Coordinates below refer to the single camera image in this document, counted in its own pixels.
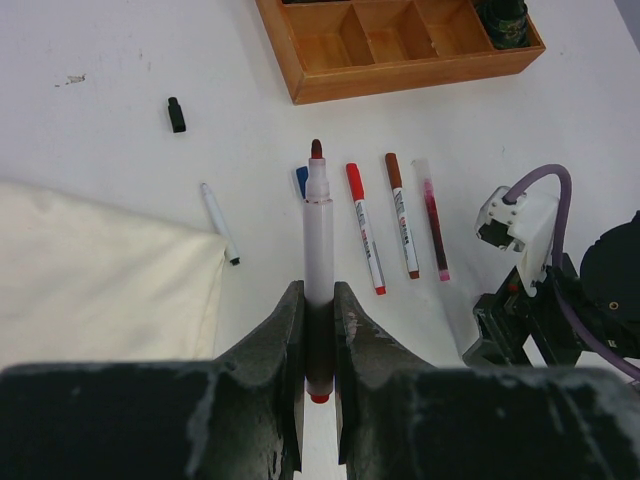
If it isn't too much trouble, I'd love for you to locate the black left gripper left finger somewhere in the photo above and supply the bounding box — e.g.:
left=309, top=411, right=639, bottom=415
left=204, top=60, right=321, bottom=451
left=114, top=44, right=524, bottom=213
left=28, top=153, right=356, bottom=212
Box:
left=1, top=281, right=304, bottom=479

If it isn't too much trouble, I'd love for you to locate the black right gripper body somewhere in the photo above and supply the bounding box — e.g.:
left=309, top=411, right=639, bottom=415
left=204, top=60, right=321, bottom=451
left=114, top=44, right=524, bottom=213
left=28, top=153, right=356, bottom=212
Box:
left=462, top=269, right=592, bottom=367

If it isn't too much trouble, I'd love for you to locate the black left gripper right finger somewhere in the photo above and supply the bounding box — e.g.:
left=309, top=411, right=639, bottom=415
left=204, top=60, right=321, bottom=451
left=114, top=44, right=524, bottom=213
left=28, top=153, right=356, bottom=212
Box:
left=334, top=282, right=639, bottom=479

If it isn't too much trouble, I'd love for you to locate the white pen brown end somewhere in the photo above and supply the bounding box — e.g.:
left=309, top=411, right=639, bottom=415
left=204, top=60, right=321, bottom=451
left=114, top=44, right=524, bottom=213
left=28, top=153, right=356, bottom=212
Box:
left=392, top=187, right=420, bottom=279

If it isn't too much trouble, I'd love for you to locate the white marker red end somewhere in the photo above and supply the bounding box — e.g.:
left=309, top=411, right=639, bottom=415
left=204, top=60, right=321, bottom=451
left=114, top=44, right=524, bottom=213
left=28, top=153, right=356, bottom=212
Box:
left=354, top=199, right=386, bottom=296

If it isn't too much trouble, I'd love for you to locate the thin white pen red end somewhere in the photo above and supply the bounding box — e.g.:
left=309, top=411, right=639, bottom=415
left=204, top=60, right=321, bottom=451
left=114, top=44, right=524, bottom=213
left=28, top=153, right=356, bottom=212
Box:
left=303, top=139, right=335, bottom=404

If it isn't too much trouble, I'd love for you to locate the white marker black end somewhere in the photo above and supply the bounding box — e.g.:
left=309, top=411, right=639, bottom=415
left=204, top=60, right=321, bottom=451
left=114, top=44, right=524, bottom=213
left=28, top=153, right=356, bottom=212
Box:
left=200, top=183, right=240, bottom=266

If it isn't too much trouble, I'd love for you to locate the blue pen cap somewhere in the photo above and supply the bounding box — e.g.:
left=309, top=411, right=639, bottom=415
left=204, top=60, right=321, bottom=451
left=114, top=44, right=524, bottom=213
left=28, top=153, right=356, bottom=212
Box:
left=295, top=166, right=309, bottom=199

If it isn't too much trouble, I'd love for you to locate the black pen cap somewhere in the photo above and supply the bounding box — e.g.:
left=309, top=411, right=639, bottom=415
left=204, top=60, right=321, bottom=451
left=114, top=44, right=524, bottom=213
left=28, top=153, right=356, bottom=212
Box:
left=167, top=97, right=187, bottom=133

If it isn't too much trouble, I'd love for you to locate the clear plastic pen cap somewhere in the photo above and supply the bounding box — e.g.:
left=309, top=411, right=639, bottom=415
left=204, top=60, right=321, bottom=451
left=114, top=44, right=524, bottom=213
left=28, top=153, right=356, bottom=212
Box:
left=411, top=159, right=432, bottom=184

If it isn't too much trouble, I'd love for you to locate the brown pen cap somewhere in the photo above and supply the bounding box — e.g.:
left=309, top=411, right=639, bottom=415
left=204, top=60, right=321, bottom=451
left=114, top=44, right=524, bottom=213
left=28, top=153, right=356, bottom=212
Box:
left=385, top=152, right=403, bottom=189

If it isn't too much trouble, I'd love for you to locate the large red pen cap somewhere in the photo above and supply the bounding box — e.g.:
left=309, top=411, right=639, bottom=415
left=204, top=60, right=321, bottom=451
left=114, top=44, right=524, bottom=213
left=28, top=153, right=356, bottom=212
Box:
left=345, top=163, right=365, bottom=202

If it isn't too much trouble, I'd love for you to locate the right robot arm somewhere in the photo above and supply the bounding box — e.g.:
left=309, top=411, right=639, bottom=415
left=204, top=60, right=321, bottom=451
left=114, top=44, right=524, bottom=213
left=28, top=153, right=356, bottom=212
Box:
left=463, top=216, right=639, bottom=366

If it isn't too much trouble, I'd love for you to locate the cream folded cloth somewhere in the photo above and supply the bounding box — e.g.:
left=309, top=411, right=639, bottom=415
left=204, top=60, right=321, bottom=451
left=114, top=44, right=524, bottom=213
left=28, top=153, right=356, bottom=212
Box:
left=1, top=181, right=226, bottom=367

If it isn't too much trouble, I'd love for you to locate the wooden compartment tray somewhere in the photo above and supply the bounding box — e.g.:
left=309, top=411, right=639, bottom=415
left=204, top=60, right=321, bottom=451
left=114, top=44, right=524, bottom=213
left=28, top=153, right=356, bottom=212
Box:
left=257, top=1, right=546, bottom=105

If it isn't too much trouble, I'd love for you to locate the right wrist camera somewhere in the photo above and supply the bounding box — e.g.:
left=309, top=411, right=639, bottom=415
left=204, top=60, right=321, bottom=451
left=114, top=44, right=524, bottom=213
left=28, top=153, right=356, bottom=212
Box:
left=475, top=186, right=559, bottom=298

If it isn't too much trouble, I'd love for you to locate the coiled black cable front right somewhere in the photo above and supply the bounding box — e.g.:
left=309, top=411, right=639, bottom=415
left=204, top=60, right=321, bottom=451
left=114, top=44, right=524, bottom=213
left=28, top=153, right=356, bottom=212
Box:
left=472, top=0, right=531, bottom=50

